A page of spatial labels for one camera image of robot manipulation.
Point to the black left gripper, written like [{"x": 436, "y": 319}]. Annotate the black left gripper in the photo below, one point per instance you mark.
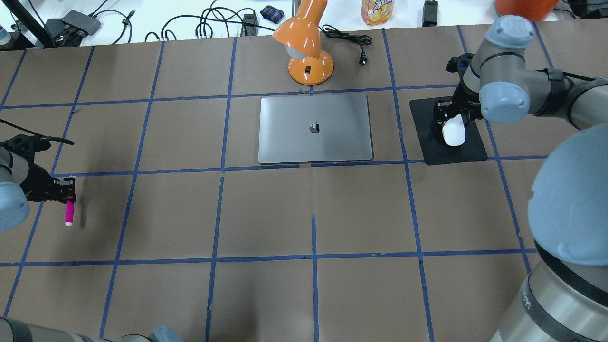
[{"x": 34, "y": 181}]

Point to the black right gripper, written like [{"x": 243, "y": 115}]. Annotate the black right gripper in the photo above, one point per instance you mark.
[{"x": 467, "y": 105}]

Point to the white computer mouse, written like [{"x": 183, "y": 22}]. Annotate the white computer mouse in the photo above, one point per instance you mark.
[{"x": 454, "y": 131}]

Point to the pink marker pen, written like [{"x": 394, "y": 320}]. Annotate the pink marker pen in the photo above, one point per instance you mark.
[{"x": 70, "y": 203}]

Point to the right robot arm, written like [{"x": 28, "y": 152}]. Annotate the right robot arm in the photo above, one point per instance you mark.
[{"x": 564, "y": 297}]

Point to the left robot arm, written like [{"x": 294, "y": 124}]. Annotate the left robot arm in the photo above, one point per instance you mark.
[{"x": 14, "y": 208}]

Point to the black mousepad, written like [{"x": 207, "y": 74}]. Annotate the black mousepad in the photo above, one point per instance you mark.
[{"x": 435, "y": 151}]

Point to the silver laptop notebook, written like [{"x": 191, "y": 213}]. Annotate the silver laptop notebook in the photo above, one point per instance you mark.
[{"x": 318, "y": 128}]

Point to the black power adapter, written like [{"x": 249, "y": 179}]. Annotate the black power adapter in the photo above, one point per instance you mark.
[{"x": 430, "y": 13}]

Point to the yellow drink bottle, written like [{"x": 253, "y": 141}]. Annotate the yellow drink bottle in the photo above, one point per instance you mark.
[{"x": 376, "y": 12}]

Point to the orange cylindrical container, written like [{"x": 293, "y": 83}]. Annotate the orange cylindrical container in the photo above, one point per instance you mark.
[{"x": 532, "y": 10}]

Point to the orange desk lamp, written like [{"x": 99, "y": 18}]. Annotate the orange desk lamp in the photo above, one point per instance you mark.
[{"x": 308, "y": 65}]

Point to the grey usb hub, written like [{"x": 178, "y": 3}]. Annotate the grey usb hub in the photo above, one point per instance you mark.
[{"x": 81, "y": 21}]

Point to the dark blue pouch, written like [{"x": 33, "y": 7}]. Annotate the dark blue pouch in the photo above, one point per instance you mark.
[{"x": 272, "y": 14}]

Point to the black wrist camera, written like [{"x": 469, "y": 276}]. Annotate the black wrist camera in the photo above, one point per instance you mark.
[{"x": 460, "y": 64}]

